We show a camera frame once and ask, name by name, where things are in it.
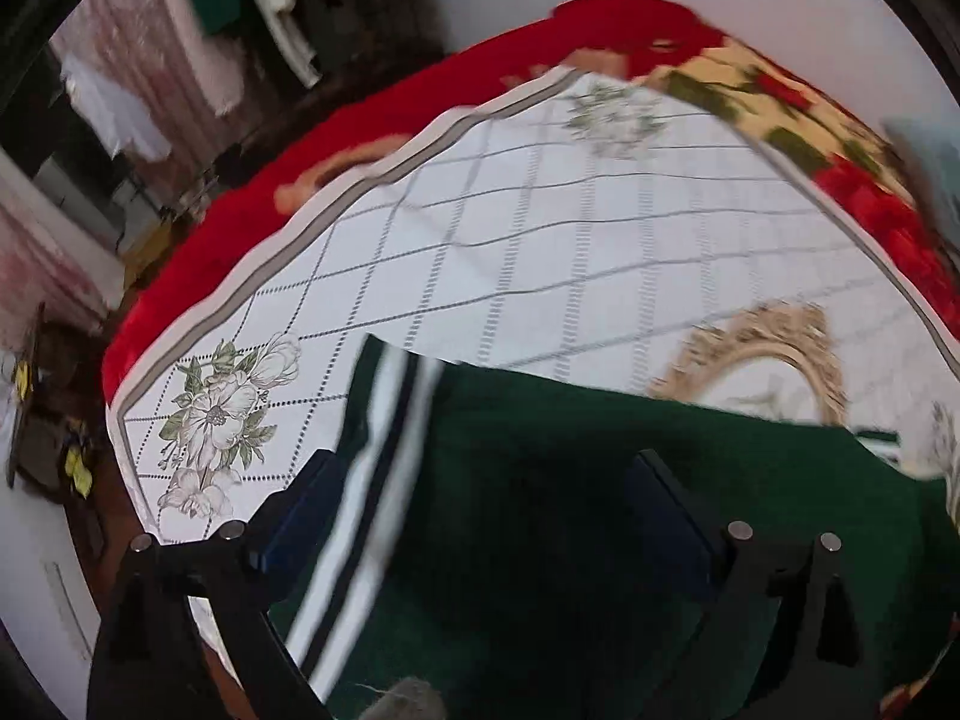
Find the pink curtain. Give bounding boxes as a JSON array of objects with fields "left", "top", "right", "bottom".
[{"left": 2, "top": 0, "right": 272, "bottom": 351}]

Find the red floral blanket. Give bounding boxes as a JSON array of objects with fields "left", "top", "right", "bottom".
[{"left": 101, "top": 0, "right": 960, "bottom": 720}]

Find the light blue garment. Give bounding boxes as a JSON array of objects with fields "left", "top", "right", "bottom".
[{"left": 882, "top": 112, "right": 960, "bottom": 252}]

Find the green white varsity jacket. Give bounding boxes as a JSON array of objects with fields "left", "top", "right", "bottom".
[{"left": 274, "top": 338, "right": 958, "bottom": 718}]

